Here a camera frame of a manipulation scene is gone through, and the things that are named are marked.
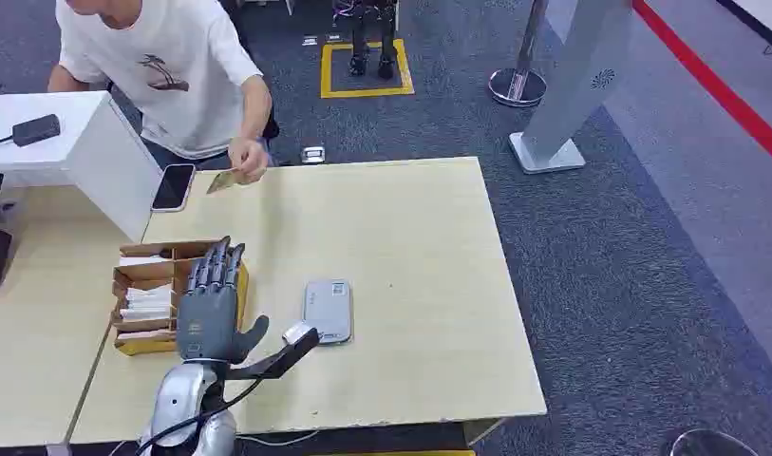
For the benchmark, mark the black smartphone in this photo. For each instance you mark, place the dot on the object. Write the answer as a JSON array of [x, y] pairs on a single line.
[[173, 187]]

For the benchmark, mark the person's left hand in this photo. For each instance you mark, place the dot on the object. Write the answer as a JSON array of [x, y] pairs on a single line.
[[248, 158]]

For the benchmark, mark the thin white card stack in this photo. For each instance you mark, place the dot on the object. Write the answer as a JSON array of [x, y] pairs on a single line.
[[143, 260]]

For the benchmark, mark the thick white card stack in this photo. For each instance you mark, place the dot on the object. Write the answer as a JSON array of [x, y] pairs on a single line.
[[148, 304]]

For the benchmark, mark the chrome stanchion post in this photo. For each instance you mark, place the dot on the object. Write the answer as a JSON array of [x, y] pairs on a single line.
[[519, 85]]

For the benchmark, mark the grey kiosk stand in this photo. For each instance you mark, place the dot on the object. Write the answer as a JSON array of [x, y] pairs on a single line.
[[574, 75]]

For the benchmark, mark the black robot leg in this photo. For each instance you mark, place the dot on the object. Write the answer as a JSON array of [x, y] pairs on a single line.
[[359, 44], [387, 44]]

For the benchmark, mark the yellow tape square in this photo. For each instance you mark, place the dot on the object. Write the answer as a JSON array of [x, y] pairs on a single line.
[[367, 92]]

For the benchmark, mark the wooden card box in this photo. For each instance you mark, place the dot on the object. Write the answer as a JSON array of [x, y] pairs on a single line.
[[153, 274]]

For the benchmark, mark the tan printed card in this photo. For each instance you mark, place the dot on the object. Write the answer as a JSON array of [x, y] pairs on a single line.
[[222, 182]]

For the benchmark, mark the white box cabinet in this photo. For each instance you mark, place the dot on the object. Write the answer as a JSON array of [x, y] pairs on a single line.
[[65, 145]]

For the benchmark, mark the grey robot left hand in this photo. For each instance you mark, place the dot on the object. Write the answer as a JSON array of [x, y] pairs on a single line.
[[206, 321]]

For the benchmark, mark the grey card reader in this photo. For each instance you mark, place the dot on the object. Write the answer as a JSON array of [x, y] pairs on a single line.
[[327, 311]]

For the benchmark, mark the white cabinet with dark base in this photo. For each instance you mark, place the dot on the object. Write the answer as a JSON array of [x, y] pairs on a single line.
[[766, 12]]

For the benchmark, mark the small white floor plate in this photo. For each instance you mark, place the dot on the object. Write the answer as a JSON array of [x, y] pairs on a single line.
[[309, 41], [334, 38]]

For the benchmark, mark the person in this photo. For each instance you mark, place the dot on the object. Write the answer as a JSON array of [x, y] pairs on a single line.
[[171, 38]]

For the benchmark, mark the round glossy base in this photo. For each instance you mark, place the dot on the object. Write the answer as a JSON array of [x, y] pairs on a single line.
[[712, 445]]

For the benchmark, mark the silver floor socket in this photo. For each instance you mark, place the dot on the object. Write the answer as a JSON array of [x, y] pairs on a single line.
[[312, 155]]

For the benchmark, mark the low white card stack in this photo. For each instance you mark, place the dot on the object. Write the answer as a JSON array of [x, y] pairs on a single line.
[[145, 334]]

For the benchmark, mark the white table leg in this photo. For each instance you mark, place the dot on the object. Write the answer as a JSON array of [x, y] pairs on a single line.
[[288, 6]]

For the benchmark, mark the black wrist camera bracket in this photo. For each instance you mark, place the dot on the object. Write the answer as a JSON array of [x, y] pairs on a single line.
[[278, 364]]

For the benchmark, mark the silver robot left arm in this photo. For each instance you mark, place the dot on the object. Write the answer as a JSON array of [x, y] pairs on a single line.
[[181, 399]]

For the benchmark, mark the black power adapter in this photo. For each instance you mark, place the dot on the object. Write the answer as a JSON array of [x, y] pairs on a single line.
[[36, 129]]

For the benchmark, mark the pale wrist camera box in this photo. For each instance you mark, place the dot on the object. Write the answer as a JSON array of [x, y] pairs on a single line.
[[297, 332]]

